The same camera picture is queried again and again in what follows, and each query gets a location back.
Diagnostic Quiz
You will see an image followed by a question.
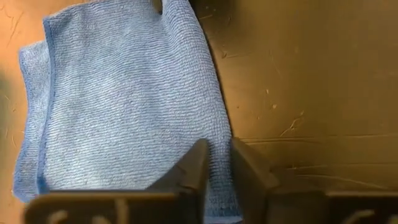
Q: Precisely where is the blue microfiber towel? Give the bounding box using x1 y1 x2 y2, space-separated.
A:
12 0 244 224

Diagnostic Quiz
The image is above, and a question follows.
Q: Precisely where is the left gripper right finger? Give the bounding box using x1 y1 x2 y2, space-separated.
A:
231 138 281 193

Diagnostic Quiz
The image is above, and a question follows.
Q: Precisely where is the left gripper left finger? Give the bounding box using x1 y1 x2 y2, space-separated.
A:
145 138 209 193

